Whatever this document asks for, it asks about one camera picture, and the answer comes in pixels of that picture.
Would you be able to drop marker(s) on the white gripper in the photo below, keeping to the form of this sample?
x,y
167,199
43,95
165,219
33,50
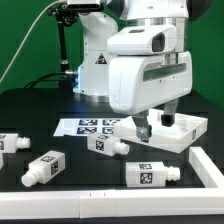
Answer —
x,y
137,83

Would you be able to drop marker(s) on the white square tabletop tray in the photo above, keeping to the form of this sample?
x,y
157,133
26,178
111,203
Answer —
x,y
176,138

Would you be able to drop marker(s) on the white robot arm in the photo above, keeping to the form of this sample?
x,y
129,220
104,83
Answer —
x,y
102,19

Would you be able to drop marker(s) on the white fiducial marker sheet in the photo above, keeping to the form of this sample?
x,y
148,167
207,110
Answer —
x,y
85,126

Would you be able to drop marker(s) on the white L-shaped fence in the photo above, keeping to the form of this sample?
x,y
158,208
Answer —
x,y
123,203

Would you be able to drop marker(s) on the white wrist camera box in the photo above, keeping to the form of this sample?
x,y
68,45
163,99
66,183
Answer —
x,y
143,40

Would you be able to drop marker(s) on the black camera stand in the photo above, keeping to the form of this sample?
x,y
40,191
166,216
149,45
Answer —
x,y
65,17

